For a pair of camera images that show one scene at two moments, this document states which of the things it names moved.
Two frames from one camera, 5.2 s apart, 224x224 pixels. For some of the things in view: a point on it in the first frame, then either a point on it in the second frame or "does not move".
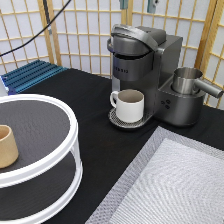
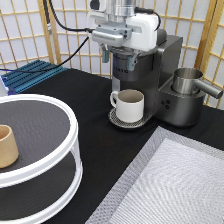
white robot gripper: (151, 7) -> (144, 35)
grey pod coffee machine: (146, 60) does not move
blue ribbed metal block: (30, 75) does not move
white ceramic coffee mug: (129, 104) does not move
